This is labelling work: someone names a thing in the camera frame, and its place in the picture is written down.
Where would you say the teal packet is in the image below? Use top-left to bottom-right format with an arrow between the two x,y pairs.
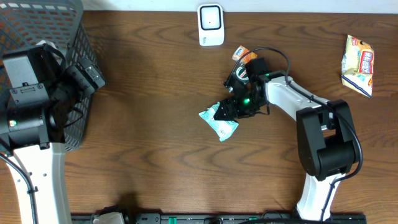
198,102 -> 239,142

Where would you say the orange tissue pack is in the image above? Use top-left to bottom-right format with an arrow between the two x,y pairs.
232,45 -> 258,64

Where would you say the white blue snack bag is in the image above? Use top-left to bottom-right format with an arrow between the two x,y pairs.
341,35 -> 375,98

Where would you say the round can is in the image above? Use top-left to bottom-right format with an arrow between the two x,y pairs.
234,64 -> 249,83

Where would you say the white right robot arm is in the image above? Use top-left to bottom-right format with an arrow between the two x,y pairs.
214,58 -> 363,221

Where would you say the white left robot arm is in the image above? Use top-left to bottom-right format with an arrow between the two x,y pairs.
1,42 -> 80,223

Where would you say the white barcode scanner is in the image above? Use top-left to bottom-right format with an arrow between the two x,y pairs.
197,4 -> 224,47

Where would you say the grey plastic mesh basket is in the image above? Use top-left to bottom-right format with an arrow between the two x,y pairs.
1,0 -> 97,152

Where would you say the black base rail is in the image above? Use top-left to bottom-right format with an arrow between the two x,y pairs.
72,212 -> 368,224

